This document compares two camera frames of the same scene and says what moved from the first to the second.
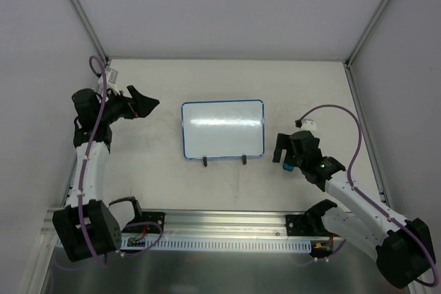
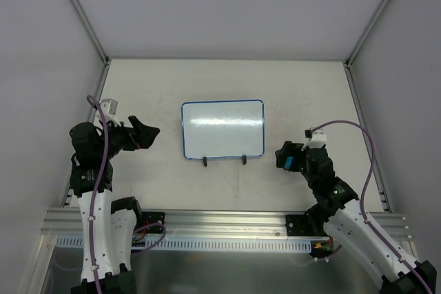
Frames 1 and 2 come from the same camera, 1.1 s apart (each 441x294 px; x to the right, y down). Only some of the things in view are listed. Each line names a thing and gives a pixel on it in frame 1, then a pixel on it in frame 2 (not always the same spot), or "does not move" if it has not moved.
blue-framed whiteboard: x=220 y=129 does not move
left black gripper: x=130 y=105 -> x=130 y=134
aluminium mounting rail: x=206 y=223 does not move
